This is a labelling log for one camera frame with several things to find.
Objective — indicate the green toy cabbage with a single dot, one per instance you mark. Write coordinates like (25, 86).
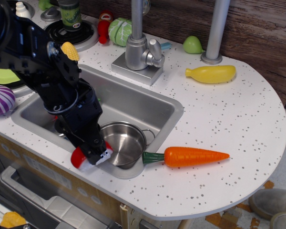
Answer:
(119, 31)

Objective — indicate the yellow object bottom left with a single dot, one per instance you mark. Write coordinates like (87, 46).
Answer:
(12, 219)

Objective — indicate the orange toy carrot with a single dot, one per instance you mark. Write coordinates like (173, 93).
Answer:
(176, 156)

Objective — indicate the red toy ketchup bottle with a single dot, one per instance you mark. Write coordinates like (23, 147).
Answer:
(105, 19)

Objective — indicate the back right stove burner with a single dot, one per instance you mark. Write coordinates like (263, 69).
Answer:
(82, 39)

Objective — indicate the front stove burner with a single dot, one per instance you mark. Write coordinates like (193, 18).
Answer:
(19, 88)

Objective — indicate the silver toy faucet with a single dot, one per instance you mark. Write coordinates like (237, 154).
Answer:
(143, 60)

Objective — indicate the stove burner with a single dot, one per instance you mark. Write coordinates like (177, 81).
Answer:
(82, 39)
(19, 88)

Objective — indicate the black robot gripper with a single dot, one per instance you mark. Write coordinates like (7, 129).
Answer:
(79, 123)

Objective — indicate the green toy pear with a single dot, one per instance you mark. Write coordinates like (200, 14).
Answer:
(192, 45)

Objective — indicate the blue pot with steel lid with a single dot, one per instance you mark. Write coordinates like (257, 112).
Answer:
(63, 136)

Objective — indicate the yellow toy squash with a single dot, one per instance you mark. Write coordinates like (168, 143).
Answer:
(212, 74)

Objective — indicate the red white toy sushi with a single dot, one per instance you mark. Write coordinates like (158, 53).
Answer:
(81, 162)

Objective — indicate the white toy bottle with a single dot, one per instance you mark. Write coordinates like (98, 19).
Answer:
(22, 11)

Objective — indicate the grey metal pole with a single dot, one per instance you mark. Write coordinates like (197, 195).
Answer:
(212, 54)

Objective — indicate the yellow toy corn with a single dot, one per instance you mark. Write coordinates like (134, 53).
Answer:
(69, 50)

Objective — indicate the toy oven door handle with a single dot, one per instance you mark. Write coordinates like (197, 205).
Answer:
(48, 210)

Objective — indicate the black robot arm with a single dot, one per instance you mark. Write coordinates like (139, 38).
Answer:
(39, 62)

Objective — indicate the grey shoe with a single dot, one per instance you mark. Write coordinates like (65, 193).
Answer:
(268, 202)
(278, 221)

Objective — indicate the green toy can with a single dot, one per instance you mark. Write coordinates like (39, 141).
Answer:
(70, 14)

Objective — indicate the small steel pan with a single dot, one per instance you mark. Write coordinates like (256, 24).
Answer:
(127, 141)

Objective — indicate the grey stove knob top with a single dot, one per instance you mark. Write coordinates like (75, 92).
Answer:
(51, 15)

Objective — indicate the green toy plate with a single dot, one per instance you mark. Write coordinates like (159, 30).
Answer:
(8, 76)

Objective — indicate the purple white toy onion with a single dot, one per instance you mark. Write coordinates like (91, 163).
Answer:
(7, 99)

